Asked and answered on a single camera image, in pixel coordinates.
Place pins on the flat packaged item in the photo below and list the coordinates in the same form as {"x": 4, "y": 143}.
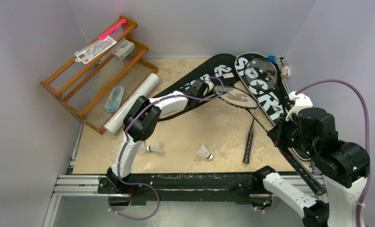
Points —
{"x": 95, "y": 49}

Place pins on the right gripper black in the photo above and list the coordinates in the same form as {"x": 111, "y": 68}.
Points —
{"x": 278, "y": 135}

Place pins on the small teal white box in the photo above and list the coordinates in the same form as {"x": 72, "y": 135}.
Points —
{"x": 123, "y": 50}

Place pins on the light blue blister pack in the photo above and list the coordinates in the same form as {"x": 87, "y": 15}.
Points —
{"x": 114, "y": 100}

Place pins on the right white shuttlecock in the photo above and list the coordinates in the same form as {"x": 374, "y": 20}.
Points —
{"x": 204, "y": 152}

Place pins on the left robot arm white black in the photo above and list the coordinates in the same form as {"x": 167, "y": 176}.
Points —
{"x": 140, "y": 123}

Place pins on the wooden rack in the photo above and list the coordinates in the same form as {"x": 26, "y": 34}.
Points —
{"x": 83, "y": 89}

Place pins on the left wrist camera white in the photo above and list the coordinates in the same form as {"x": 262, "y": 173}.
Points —
{"x": 210, "y": 85}

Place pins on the black SPORT racket bag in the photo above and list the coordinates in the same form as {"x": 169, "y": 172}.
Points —
{"x": 273, "y": 103}

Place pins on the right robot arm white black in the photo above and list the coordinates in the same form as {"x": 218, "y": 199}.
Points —
{"x": 344, "y": 166}

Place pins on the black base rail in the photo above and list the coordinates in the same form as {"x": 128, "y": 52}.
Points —
{"x": 239, "y": 187}

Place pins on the white shuttlecock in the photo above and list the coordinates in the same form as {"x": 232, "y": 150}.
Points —
{"x": 204, "y": 152}
{"x": 157, "y": 147}

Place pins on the blue white small object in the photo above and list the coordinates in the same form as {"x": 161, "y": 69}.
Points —
{"x": 276, "y": 59}

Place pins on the left white shuttlecock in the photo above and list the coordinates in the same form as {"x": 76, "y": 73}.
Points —
{"x": 157, "y": 147}

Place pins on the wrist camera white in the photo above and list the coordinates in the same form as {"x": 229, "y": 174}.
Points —
{"x": 301, "y": 101}
{"x": 210, "y": 85}

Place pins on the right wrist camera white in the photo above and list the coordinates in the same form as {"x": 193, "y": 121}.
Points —
{"x": 301, "y": 101}

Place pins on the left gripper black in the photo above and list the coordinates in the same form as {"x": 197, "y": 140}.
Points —
{"x": 201, "y": 96}

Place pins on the black CROSSWAY racket bag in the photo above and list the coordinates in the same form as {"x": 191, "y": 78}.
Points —
{"x": 220, "y": 66}

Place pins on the white shuttlecock tube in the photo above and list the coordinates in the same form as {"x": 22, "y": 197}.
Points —
{"x": 116, "y": 121}

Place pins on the black racket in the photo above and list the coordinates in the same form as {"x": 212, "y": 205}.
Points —
{"x": 259, "y": 76}
{"x": 238, "y": 98}

